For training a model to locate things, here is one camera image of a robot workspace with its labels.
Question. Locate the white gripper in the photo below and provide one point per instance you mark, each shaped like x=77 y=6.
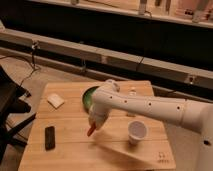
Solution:
x=98 y=114

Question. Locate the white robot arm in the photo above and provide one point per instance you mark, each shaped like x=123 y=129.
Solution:
x=189 y=114

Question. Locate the green ceramic bowl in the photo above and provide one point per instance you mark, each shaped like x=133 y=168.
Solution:
x=86 y=98

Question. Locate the small clear bottle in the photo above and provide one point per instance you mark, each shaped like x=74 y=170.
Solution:
x=132 y=92

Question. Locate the white paper cup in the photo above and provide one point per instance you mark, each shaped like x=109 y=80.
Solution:
x=137 y=131

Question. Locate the white sponge block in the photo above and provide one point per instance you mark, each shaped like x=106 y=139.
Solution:
x=55 y=100

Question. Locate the black remote control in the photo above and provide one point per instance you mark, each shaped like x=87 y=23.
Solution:
x=50 y=138

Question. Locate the black chair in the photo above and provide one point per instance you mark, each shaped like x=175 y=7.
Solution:
x=10 y=93

